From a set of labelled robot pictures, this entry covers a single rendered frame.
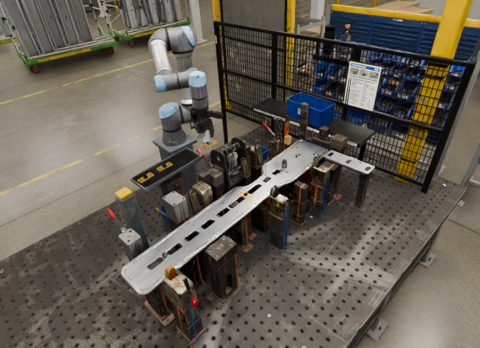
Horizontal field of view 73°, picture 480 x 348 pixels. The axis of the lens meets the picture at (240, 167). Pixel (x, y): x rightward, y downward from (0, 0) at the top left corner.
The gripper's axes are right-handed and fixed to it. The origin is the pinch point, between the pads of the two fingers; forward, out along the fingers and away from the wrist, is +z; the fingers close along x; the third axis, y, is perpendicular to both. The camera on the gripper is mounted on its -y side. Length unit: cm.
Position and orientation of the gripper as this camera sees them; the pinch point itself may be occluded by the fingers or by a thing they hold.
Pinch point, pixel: (208, 141)
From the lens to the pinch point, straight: 163.7
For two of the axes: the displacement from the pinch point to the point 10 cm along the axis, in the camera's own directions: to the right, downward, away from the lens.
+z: 0.5, 8.1, 5.9
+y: -7.4, 4.2, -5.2
